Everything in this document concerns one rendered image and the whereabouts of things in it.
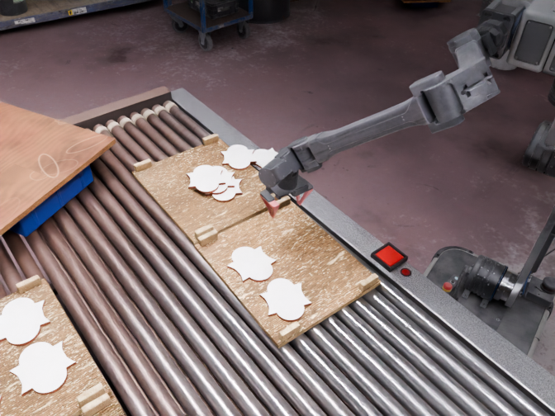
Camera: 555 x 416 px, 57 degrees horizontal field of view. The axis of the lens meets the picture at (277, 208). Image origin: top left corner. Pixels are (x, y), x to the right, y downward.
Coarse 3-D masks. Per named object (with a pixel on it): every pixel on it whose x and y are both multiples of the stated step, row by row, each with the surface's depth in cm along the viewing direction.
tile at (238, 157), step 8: (224, 152) 180; (232, 152) 180; (240, 152) 180; (248, 152) 181; (224, 160) 177; (232, 160) 177; (240, 160) 177; (248, 160) 177; (232, 168) 175; (240, 168) 174
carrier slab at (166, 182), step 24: (216, 144) 185; (168, 168) 174; (192, 168) 174; (168, 192) 165; (192, 192) 165; (168, 216) 158; (192, 216) 157; (216, 216) 157; (240, 216) 157; (192, 240) 149
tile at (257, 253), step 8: (240, 248) 146; (248, 248) 146; (256, 248) 146; (232, 256) 144; (240, 256) 144; (248, 256) 144; (256, 256) 144; (264, 256) 144; (232, 264) 142; (240, 264) 142; (248, 264) 142; (256, 264) 142; (264, 264) 142; (272, 264) 143; (240, 272) 139; (248, 272) 139; (256, 272) 140; (264, 272) 140; (272, 272) 140; (256, 280) 138; (264, 280) 138
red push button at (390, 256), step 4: (384, 248) 150; (388, 248) 150; (392, 248) 150; (380, 252) 149; (384, 252) 149; (388, 252) 149; (392, 252) 149; (396, 252) 149; (380, 256) 148; (384, 256) 148; (388, 256) 148; (392, 256) 148; (396, 256) 148; (400, 256) 148; (384, 260) 146; (388, 260) 147; (392, 260) 147; (396, 260) 147; (388, 264) 145; (392, 264) 145
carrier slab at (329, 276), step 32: (256, 224) 155; (288, 224) 156; (224, 256) 145; (288, 256) 146; (320, 256) 146; (352, 256) 146; (256, 288) 137; (320, 288) 137; (352, 288) 138; (256, 320) 130; (320, 320) 131
